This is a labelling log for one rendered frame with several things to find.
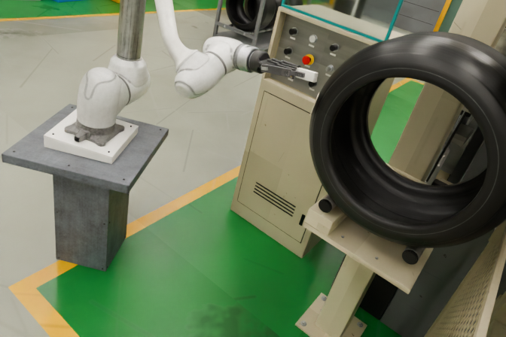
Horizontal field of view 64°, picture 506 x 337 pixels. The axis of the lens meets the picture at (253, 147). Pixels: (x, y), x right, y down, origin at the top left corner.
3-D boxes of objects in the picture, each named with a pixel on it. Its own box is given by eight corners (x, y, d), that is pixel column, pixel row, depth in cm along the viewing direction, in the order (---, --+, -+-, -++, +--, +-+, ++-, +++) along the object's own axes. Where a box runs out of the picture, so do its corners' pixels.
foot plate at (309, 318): (321, 293, 214) (322, 290, 213) (367, 326, 202) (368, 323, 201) (294, 325, 194) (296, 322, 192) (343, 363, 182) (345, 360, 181)
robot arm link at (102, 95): (66, 118, 164) (69, 68, 153) (96, 103, 180) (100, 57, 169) (101, 134, 162) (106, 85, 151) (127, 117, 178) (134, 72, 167)
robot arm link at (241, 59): (251, 42, 142) (264, 45, 139) (248, 68, 145) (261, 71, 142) (234, 44, 135) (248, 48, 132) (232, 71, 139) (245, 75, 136)
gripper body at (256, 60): (248, 50, 132) (271, 56, 128) (263, 48, 139) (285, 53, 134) (245, 73, 136) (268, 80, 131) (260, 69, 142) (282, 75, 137)
